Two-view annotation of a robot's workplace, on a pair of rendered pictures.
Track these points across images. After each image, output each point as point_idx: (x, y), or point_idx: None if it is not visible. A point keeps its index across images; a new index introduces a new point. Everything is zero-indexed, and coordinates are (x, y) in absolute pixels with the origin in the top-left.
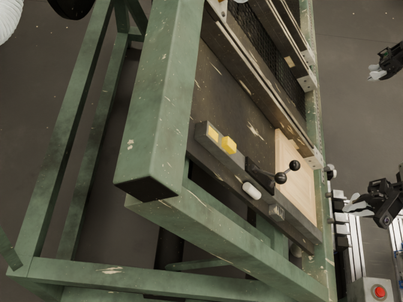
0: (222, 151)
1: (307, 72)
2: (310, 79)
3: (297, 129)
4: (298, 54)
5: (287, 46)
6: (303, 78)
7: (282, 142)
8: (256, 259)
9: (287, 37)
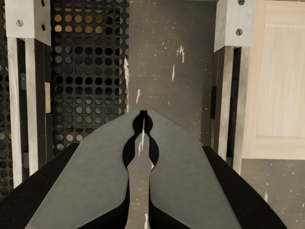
0: None
1: (35, 47)
2: (35, 20)
3: (238, 138)
4: (29, 106)
5: (42, 141)
6: (43, 38)
7: (253, 146)
8: None
9: (36, 164)
